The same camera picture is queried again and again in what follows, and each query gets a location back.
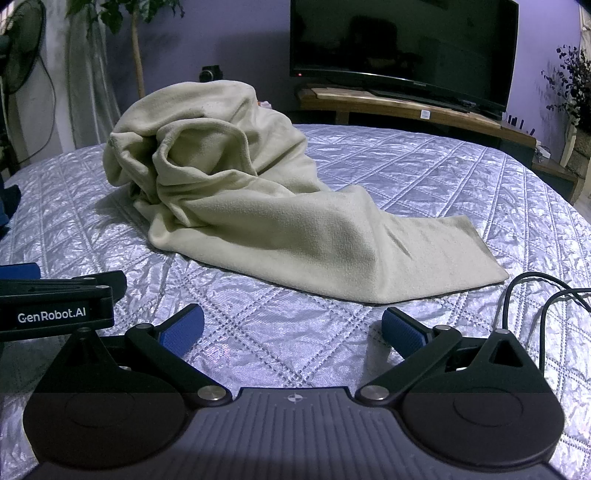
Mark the black standing fan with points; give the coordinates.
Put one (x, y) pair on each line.
(23, 41)

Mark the white sheer curtain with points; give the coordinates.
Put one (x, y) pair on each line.
(87, 92)

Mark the small white box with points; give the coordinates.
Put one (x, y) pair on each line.
(543, 153)

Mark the wooden television stand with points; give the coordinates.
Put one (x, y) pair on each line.
(452, 117)

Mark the white quilted bed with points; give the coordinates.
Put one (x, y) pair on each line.
(415, 184)

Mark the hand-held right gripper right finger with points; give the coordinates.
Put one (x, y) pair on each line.
(400, 330)

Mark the black flat television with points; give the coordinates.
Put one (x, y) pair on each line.
(392, 41)

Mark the low wooden bench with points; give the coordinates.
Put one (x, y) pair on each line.
(554, 174)

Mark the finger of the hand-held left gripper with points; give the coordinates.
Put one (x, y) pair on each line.
(18, 270)
(92, 282)

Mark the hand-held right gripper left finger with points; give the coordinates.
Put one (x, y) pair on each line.
(182, 330)

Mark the white plant stand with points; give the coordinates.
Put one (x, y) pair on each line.
(569, 143)

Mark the cream fleece garment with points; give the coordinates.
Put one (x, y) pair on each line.
(277, 207)

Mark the dark blue garment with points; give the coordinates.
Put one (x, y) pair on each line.
(7, 212)

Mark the green leafy indoor tree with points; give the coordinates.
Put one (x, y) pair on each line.
(137, 46)

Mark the dark dried flower plant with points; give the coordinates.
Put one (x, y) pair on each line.
(572, 83)

